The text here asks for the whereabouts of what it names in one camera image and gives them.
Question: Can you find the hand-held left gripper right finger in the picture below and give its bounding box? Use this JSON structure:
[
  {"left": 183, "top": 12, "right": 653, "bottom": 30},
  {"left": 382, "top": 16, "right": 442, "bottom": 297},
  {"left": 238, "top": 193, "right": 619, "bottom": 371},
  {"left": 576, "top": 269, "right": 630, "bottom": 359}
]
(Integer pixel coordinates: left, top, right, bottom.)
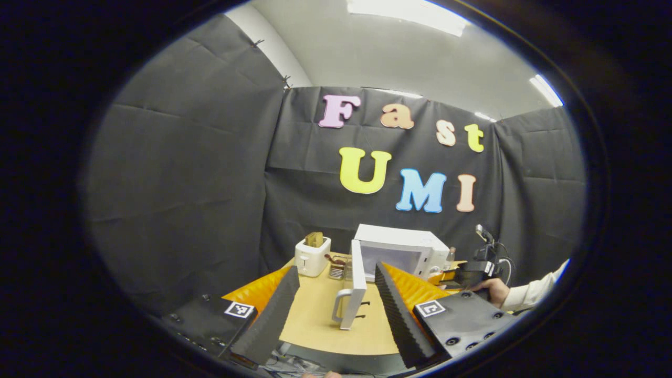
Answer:
[{"left": 374, "top": 261, "right": 518, "bottom": 369}]

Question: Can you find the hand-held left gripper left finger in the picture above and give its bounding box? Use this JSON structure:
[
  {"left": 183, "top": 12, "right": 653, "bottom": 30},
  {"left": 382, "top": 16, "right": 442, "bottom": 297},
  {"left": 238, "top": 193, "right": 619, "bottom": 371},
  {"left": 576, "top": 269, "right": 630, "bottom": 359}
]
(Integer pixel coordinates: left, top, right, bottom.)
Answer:
[{"left": 160, "top": 264, "right": 301, "bottom": 368}]

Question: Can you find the white microwave oven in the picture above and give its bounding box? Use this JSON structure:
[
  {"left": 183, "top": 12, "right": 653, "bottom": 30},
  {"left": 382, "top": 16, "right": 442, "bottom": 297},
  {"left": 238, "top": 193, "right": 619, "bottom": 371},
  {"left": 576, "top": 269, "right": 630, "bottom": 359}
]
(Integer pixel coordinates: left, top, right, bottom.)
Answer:
[{"left": 332, "top": 224, "right": 451, "bottom": 330}]

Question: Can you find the white toaster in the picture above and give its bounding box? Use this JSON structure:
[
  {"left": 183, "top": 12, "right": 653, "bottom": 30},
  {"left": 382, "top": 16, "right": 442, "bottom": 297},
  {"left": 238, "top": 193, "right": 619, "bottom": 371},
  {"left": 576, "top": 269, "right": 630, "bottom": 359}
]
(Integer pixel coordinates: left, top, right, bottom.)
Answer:
[{"left": 295, "top": 236, "right": 332, "bottom": 277}]

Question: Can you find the black backdrop cloth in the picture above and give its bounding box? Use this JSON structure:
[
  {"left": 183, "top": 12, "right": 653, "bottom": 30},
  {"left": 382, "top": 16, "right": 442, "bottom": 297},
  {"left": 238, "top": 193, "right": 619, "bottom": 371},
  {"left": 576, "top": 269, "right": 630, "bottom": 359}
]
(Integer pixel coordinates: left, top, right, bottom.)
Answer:
[{"left": 84, "top": 15, "right": 587, "bottom": 316}]

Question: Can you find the tangle of thin cables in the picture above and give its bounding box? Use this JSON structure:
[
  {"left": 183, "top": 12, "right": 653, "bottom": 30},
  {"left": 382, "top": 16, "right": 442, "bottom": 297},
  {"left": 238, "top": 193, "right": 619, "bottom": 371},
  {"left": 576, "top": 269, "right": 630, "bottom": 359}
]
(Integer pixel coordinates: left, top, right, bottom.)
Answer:
[{"left": 262, "top": 344, "right": 400, "bottom": 376}]

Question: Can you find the small wire rack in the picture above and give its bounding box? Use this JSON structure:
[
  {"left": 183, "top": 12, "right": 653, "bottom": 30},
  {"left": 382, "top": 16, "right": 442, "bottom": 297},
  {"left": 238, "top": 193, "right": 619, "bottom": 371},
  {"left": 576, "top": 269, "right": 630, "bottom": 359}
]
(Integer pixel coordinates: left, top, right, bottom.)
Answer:
[{"left": 325, "top": 254, "right": 351, "bottom": 280}]

